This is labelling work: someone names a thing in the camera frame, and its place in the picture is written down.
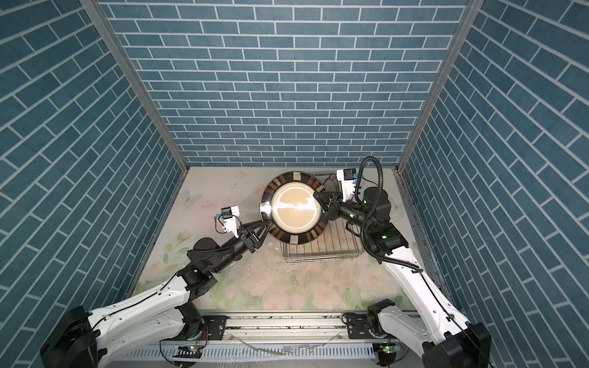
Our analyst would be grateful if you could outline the metal wire dish rack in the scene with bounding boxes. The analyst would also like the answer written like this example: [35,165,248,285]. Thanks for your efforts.
[279,173,362,263]

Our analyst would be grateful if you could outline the black rimmed mosaic plate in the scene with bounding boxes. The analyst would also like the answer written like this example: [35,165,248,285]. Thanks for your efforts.
[259,171,329,245]

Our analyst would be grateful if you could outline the black corrugated cable right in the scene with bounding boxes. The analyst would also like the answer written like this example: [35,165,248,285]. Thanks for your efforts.
[353,155,422,272]

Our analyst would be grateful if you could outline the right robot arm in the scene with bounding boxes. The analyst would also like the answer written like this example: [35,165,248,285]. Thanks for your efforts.
[314,187,492,367]

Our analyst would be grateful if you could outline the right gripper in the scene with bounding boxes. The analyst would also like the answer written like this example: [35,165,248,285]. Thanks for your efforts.
[316,189,375,233]

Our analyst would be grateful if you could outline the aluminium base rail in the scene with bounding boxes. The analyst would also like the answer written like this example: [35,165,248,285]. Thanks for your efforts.
[91,310,479,364]

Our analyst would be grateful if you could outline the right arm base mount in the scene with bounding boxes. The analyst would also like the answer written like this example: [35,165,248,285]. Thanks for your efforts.
[340,312,411,340]

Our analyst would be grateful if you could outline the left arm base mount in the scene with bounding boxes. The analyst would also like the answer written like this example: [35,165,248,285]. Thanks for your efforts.
[169,315,228,341]

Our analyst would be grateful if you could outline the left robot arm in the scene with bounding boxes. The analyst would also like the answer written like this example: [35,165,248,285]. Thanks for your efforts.
[40,220,273,367]

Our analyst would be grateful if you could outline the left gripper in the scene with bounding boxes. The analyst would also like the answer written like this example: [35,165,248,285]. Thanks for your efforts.
[209,219,271,277]

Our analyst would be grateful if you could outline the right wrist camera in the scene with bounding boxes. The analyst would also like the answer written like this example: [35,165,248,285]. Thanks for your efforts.
[336,169,357,202]

